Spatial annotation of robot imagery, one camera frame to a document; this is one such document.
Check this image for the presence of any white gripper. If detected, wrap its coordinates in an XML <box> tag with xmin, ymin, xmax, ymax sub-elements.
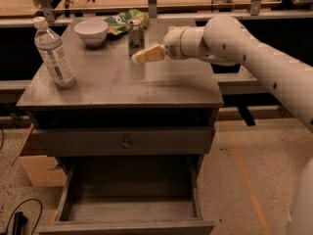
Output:
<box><xmin>131</xmin><ymin>26</ymin><xmax>187</xmax><ymax>64</ymax></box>

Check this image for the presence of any green 7up can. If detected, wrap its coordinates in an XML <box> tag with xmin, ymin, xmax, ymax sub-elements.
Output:
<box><xmin>127</xmin><ymin>19</ymin><xmax>145</xmax><ymax>56</ymax></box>

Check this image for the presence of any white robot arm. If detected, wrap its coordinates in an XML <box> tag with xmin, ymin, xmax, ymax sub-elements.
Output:
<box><xmin>131</xmin><ymin>16</ymin><xmax>313</xmax><ymax>235</ymax></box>

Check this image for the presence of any grey drawer cabinet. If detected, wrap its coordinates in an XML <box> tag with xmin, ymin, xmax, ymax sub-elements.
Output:
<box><xmin>16</xmin><ymin>18</ymin><xmax>225</xmax><ymax>235</ymax></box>

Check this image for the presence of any closed top drawer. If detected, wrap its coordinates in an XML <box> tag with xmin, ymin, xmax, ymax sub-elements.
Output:
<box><xmin>32</xmin><ymin>127</ymin><xmax>215</xmax><ymax>157</ymax></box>

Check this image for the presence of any round drawer knob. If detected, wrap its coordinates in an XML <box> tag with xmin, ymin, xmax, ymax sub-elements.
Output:
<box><xmin>121</xmin><ymin>140</ymin><xmax>131</xmax><ymax>149</ymax></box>

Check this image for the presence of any open middle drawer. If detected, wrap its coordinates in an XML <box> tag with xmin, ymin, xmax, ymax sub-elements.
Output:
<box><xmin>38</xmin><ymin>155</ymin><xmax>214</xmax><ymax>235</ymax></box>

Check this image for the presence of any green chip bag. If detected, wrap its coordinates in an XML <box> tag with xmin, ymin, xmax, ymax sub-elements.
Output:
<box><xmin>105</xmin><ymin>9</ymin><xmax>150</xmax><ymax>35</ymax></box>

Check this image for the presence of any white bowl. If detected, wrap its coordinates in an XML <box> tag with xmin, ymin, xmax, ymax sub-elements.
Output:
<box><xmin>74</xmin><ymin>20</ymin><xmax>109</xmax><ymax>46</ymax></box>

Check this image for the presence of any hand sanitizer bottle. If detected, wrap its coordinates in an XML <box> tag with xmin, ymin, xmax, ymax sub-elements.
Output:
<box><xmin>238</xmin><ymin>66</ymin><xmax>252</xmax><ymax>79</ymax></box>

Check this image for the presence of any clear plastic water bottle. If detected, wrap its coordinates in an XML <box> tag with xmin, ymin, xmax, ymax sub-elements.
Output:
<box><xmin>33</xmin><ymin>17</ymin><xmax>75</xmax><ymax>88</ymax></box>

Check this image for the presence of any cardboard box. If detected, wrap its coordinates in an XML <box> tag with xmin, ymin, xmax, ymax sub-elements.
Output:
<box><xmin>11</xmin><ymin>124</ymin><xmax>67</xmax><ymax>187</ymax></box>

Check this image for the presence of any black cable with plug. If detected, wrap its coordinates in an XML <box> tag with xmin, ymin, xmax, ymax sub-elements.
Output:
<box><xmin>2</xmin><ymin>198</ymin><xmax>44</xmax><ymax>235</ymax></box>

